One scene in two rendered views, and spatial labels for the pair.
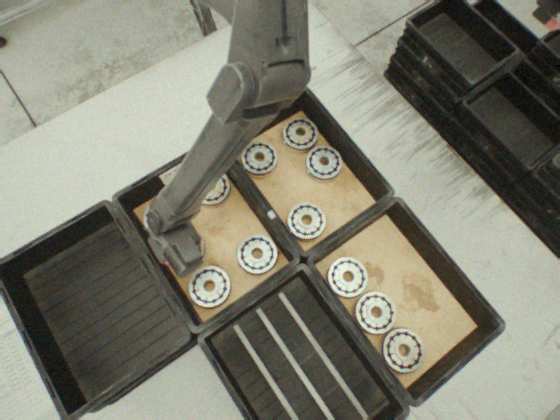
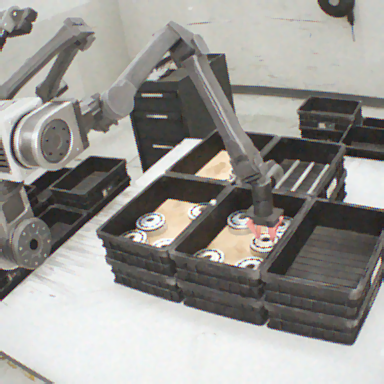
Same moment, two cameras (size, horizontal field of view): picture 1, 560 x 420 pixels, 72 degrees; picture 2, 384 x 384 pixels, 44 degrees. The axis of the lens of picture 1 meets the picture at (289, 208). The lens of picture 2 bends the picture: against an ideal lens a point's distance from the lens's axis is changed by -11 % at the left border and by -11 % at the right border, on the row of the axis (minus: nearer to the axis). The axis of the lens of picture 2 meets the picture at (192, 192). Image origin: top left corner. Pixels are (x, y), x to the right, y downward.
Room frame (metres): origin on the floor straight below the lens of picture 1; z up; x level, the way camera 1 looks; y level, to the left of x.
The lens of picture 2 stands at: (0.51, 1.47, 1.80)
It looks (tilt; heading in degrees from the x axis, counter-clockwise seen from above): 29 degrees down; 263
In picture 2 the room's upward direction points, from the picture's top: 12 degrees counter-clockwise
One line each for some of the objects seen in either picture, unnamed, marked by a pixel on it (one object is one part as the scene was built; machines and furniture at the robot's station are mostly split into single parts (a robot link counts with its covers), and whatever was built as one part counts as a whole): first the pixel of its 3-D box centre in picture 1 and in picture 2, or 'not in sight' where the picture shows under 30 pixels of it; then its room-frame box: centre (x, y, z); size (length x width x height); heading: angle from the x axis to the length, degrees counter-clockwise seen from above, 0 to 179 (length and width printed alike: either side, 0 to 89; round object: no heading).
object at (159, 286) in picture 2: not in sight; (173, 249); (0.44, -0.02, 0.76); 0.40 x 0.30 x 0.12; 45
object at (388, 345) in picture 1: (403, 350); not in sight; (0.03, -0.33, 0.86); 0.10 x 0.10 x 0.01
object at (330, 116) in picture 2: not in sight; (333, 136); (-0.80, -1.28, 0.37); 0.40 x 0.30 x 0.45; 136
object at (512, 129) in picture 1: (495, 137); (56, 253); (1.04, -0.89, 0.31); 0.40 x 0.30 x 0.34; 46
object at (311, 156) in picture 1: (324, 162); (150, 221); (0.49, -0.07, 0.86); 0.10 x 0.10 x 0.01
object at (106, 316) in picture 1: (100, 303); (334, 257); (0.02, 0.41, 0.87); 0.40 x 0.30 x 0.11; 45
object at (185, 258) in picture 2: (205, 229); (244, 226); (0.23, 0.19, 0.92); 0.40 x 0.30 x 0.02; 45
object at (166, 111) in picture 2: not in sight; (186, 125); (0.06, -1.83, 0.45); 0.60 x 0.45 x 0.90; 46
